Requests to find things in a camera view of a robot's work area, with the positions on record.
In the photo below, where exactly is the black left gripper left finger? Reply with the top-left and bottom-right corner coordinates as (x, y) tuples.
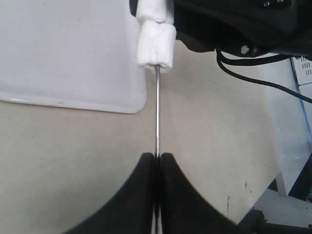
(66, 153), (156, 234)

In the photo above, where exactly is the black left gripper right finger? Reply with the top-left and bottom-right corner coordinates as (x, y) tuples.
(158, 153), (244, 234)

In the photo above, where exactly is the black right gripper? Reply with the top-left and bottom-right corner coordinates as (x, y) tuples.
(128, 0), (312, 61)

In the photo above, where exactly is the white marshmallow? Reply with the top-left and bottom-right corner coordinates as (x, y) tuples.
(136, 0), (174, 24)

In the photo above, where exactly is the white marshmallow handle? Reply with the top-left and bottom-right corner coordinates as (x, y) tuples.
(136, 20), (176, 73)

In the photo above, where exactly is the thin metal skewer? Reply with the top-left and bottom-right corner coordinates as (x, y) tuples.
(155, 65), (161, 234)

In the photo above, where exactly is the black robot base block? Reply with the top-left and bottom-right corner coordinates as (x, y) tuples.
(238, 210), (267, 234)

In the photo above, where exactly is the grey metal equipment box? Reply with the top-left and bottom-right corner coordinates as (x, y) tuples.
(292, 57), (312, 85)

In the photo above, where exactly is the white rectangular plastic tray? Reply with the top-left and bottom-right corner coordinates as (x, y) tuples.
(0, 0), (147, 114)

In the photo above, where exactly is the black cable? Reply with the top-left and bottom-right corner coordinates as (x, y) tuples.
(215, 48), (312, 103)

